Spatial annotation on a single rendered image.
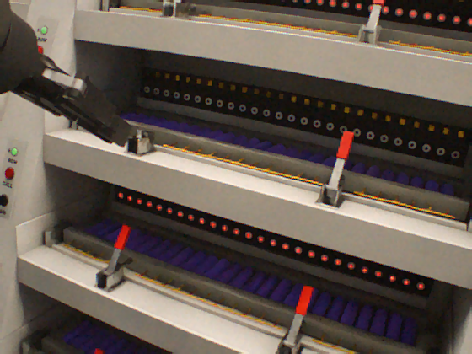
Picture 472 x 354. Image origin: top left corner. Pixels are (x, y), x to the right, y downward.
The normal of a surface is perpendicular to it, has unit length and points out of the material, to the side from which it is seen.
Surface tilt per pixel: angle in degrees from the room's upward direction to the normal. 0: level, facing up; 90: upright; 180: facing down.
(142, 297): 18
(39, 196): 90
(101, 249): 108
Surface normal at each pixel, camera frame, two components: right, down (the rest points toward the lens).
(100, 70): 0.91, 0.24
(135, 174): -0.40, 0.25
